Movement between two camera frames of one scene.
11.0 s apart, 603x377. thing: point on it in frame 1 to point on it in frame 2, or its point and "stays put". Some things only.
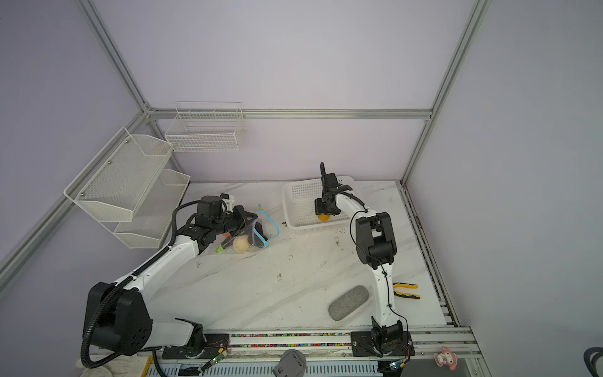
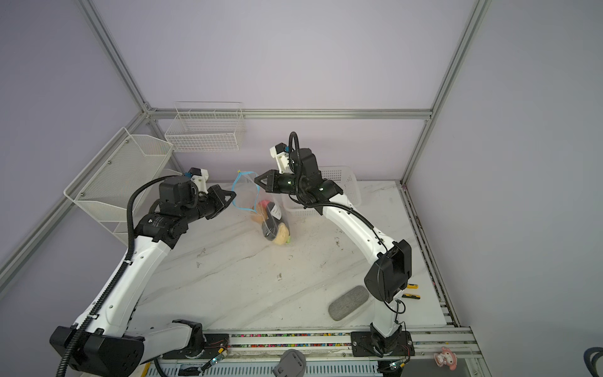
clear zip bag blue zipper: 251,236 to 269,209
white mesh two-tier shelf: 135,195 stays put
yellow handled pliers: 410,286 stays put
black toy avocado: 256,240 to 270,226
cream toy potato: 240,243 to 283,234
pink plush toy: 446,357 stays put
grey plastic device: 292,364 stays put
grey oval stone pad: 345,304 stays put
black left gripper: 242,214 to 220,193
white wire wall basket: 206,126 stays put
